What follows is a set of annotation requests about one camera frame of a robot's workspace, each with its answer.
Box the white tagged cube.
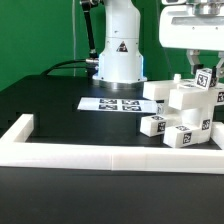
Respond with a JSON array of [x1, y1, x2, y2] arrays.
[[195, 68, 217, 90]]

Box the white tagged block front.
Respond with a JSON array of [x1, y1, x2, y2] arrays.
[[140, 115, 166, 137]]

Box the white chair back part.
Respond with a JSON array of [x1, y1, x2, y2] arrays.
[[143, 79, 224, 110]]

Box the black cable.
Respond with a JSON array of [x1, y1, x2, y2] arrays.
[[40, 59, 98, 76]]

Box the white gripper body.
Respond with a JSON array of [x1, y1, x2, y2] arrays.
[[159, 0, 224, 51]]

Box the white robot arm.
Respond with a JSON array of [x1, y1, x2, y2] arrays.
[[93, 0, 224, 88]]

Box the white U-shaped border frame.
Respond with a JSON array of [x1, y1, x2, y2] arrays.
[[0, 114, 224, 174]]

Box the white flat tagged plank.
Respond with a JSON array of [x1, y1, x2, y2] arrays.
[[77, 97, 158, 113]]

